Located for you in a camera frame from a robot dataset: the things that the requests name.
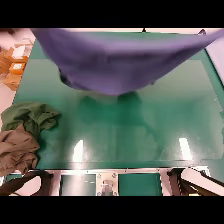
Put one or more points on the purple T-shirt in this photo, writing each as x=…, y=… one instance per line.
x=113, y=63

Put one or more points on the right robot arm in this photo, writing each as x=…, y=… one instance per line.
x=193, y=183

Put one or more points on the green garment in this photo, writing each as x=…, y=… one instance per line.
x=31, y=116

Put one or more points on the brown garment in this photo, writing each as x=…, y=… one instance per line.
x=16, y=150

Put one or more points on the silver frame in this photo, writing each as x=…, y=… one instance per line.
x=106, y=183

